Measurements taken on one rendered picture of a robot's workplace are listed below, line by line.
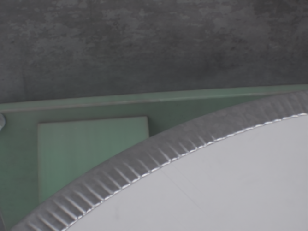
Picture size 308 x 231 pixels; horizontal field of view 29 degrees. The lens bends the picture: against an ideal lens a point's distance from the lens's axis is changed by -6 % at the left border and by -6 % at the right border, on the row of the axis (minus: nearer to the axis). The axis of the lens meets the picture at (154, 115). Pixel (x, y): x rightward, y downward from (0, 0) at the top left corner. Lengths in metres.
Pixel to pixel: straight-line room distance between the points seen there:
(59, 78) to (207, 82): 0.23
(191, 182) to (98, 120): 0.36
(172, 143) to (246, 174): 0.09
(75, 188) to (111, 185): 0.04
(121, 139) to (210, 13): 0.23
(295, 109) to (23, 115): 0.44
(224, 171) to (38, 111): 0.39
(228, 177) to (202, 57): 0.33
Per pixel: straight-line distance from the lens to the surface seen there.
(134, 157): 0.67
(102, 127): 0.97
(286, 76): 1.02
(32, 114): 0.98
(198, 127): 0.71
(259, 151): 0.70
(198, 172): 0.67
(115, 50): 0.92
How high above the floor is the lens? 0.71
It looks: 44 degrees down
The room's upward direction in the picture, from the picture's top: 170 degrees clockwise
